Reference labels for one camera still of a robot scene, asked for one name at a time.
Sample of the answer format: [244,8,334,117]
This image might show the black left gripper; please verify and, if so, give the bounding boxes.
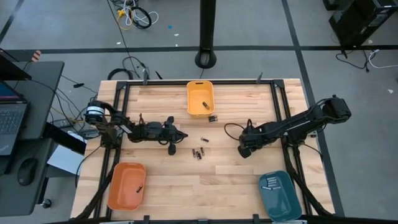
[145,116,189,156]

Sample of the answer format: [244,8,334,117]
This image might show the yellow plastic bin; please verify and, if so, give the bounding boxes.
[186,80,216,118]

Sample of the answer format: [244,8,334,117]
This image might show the teal plastic tray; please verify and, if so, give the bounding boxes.
[257,170,303,223]

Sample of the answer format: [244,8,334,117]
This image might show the orange plastic tray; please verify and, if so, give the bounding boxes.
[107,161,147,212]

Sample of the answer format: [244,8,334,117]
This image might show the black side desk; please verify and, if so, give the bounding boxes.
[0,60,65,217]

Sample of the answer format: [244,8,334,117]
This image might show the black computer cabinet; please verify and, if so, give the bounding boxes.
[328,6,379,48]
[354,0,398,35]

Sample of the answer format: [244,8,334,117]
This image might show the black computer mouse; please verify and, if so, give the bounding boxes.
[16,157,39,187]

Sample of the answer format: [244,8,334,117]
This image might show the black open laptop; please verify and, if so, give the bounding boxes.
[0,81,31,157]

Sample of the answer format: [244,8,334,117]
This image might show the black laptop lid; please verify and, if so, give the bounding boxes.
[0,48,32,82]

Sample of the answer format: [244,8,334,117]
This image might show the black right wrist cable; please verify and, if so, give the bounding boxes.
[223,122,253,141]

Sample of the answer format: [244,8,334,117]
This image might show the black cable coil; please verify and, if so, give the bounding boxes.
[107,67,135,82]
[130,6,153,30]

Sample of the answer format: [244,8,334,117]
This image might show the black camera stand pole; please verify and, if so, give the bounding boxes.
[194,0,218,70]

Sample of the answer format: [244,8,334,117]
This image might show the white cable bundle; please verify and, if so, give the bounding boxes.
[116,0,160,31]

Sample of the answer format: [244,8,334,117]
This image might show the white floor cable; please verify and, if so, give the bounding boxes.
[368,49,398,70]

